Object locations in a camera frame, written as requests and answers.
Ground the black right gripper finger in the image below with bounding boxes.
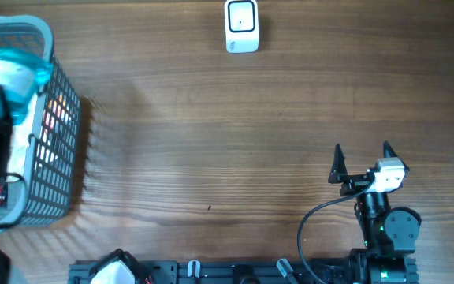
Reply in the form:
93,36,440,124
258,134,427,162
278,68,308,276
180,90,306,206
383,140,410,172
328,144,348,184

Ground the black right camera cable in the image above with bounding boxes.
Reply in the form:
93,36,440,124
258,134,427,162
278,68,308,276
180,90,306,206
296,181,374,284

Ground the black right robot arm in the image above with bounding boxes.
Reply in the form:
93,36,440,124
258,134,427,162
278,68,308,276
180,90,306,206
329,141,422,284

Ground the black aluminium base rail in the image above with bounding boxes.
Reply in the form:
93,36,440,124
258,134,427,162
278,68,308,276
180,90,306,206
68,248,419,284

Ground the white barcode scanner box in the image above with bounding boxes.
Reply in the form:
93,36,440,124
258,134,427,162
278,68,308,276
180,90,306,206
224,0,259,54

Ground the blue liquid plastic bottle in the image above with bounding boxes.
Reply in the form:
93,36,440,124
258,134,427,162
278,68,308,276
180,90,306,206
0,48,54,125

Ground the grey plastic mesh basket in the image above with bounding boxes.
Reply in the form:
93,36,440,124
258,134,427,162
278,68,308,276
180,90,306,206
0,15,81,226

